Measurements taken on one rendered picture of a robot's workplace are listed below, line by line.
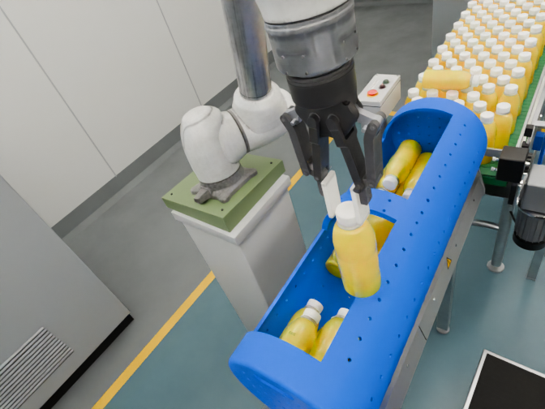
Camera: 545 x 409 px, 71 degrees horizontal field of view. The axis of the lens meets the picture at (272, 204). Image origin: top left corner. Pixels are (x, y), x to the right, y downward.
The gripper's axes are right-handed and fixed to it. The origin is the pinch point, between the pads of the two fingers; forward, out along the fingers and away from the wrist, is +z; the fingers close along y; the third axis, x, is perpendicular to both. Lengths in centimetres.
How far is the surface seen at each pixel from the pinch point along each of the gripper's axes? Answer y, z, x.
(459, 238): 4, 59, 49
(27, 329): -161, 90, -43
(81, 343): -162, 121, -33
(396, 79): -33, 34, 99
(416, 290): 5.7, 32.2, 9.4
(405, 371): 4, 59, 4
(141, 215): -237, 138, 63
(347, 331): -0.1, 24.8, -7.6
